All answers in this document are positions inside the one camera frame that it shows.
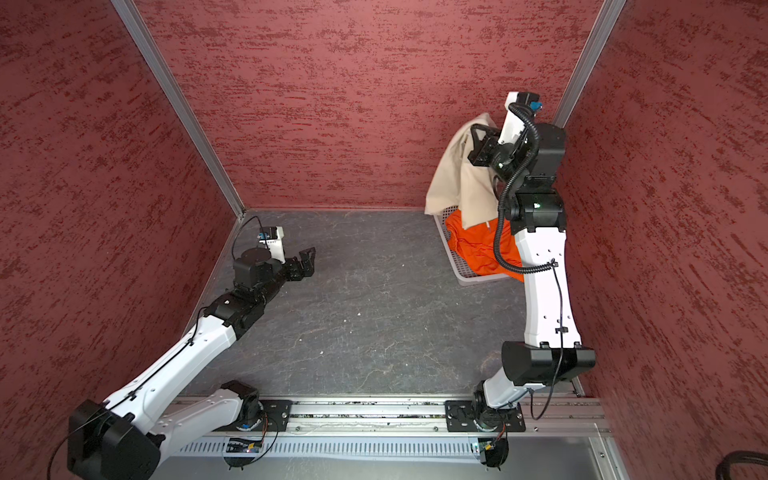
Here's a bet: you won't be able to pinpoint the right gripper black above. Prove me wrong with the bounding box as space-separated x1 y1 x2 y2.
469 122 528 188

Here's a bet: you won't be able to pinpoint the beige shorts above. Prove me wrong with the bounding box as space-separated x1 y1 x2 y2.
424 113 498 230

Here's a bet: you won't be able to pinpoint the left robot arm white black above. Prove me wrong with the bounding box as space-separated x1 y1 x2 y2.
61 247 316 479

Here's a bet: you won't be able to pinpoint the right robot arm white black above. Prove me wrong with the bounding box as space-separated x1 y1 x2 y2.
468 124 596 435

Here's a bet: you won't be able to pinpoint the orange shorts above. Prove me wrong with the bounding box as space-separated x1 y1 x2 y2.
445 210 524 282

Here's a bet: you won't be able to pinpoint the white plastic basket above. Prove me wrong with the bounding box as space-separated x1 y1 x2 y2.
433 206 509 286

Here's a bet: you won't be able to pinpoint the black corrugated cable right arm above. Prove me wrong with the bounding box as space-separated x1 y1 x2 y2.
493 101 559 276

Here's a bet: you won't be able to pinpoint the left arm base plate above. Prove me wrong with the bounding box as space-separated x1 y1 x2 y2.
227 399 293 433

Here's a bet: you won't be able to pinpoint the right corner aluminium post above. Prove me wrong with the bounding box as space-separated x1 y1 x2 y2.
553 0 626 128

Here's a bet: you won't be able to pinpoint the corner aluminium post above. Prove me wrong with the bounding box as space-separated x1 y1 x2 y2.
553 0 626 128
111 0 247 219

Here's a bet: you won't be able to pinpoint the left circuit board with wires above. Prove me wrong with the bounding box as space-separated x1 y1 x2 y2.
223 438 264 469

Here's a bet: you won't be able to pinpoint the circuit board with wires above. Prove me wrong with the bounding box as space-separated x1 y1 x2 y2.
223 438 264 469
478 438 509 470

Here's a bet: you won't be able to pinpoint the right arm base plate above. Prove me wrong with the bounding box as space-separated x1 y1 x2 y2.
444 400 526 434

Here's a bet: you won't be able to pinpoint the left corner aluminium post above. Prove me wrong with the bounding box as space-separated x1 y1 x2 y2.
111 0 247 219

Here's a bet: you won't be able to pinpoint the right circuit board with wires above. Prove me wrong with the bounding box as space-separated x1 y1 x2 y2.
478 438 509 470

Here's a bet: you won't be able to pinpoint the aluminium rail frame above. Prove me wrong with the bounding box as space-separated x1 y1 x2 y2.
173 393 628 479

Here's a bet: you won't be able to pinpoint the black cable bottom right corner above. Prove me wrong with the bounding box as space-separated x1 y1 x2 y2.
715 449 768 480

